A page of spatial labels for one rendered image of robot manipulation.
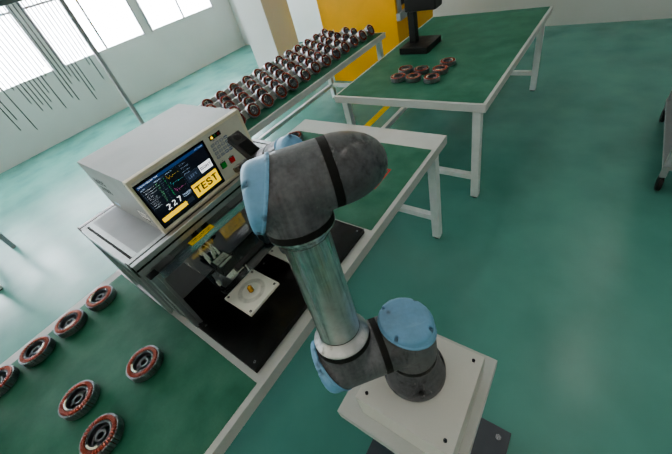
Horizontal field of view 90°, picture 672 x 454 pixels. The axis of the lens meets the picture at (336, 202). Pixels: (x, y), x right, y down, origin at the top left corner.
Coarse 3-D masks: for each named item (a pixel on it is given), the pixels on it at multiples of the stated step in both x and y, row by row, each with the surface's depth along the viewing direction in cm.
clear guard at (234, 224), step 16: (224, 208) 117; (208, 224) 112; (224, 224) 110; (240, 224) 108; (208, 240) 106; (224, 240) 104; (240, 240) 102; (256, 240) 103; (176, 256) 104; (192, 256) 102; (208, 256) 100; (224, 256) 98; (240, 256) 100; (256, 256) 101; (208, 272) 95; (224, 272) 96; (240, 272) 98; (224, 288) 94
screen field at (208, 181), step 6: (210, 174) 113; (216, 174) 115; (204, 180) 112; (210, 180) 114; (216, 180) 116; (192, 186) 109; (198, 186) 111; (204, 186) 112; (210, 186) 114; (198, 192) 111; (204, 192) 113
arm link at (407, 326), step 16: (384, 304) 73; (400, 304) 72; (416, 304) 72; (368, 320) 73; (384, 320) 69; (400, 320) 69; (416, 320) 69; (432, 320) 69; (384, 336) 68; (400, 336) 66; (416, 336) 66; (432, 336) 68; (384, 352) 67; (400, 352) 67; (416, 352) 67; (432, 352) 71; (400, 368) 69; (416, 368) 71
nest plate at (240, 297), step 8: (256, 272) 129; (248, 280) 127; (256, 280) 126; (264, 280) 125; (272, 280) 125; (240, 288) 125; (256, 288) 123; (264, 288) 123; (272, 288) 122; (232, 296) 123; (240, 296) 122; (248, 296) 121; (256, 296) 121; (264, 296) 120; (232, 304) 121; (240, 304) 120; (248, 304) 119; (256, 304) 118; (248, 312) 116
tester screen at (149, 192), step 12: (192, 156) 107; (204, 156) 110; (168, 168) 101; (180, 168) 104; (192, 168) 108; (156, 180) 99; (168, 180) 102; (180, 180) 105; (144, 192) 97; (156, 192) 100; (168, 192) 103; (180, 192) 106; (192, 192) 109; (156, 204) 101; (180, 204) 107
